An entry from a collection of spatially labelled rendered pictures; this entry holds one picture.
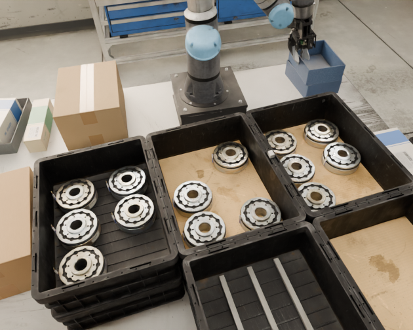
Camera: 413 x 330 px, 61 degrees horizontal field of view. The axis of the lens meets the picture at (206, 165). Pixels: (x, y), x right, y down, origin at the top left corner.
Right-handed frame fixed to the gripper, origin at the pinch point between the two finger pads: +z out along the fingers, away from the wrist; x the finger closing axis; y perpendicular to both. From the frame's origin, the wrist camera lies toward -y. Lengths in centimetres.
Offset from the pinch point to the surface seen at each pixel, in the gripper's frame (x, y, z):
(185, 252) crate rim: -54, 81, -19
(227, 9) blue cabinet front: -5, -139, 41
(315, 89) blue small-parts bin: 3.5, 10.0, 8.4
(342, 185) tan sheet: -10, 64, -2
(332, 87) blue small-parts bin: 10.7, 9.2, 10.3
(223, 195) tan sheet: -43, 61, -7
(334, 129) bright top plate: -4.8, 44.6, -4.2
